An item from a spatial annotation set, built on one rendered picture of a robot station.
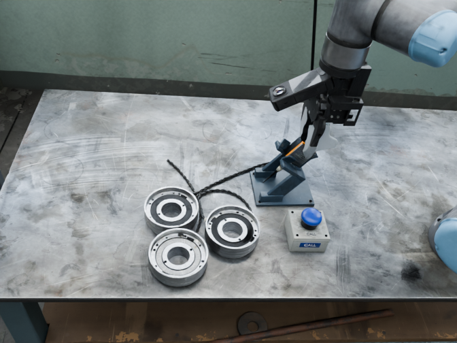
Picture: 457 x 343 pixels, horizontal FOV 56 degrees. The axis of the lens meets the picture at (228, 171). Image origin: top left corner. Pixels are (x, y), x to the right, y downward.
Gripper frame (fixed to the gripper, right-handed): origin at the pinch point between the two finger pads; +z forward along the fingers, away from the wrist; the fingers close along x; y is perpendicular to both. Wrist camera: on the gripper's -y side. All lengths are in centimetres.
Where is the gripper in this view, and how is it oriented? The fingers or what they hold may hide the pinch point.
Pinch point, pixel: (302, 148)
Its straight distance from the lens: 88.2
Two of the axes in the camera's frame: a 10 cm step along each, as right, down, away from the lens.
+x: -1.1, -7.1, 7.0
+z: -1.0, 7.1, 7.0
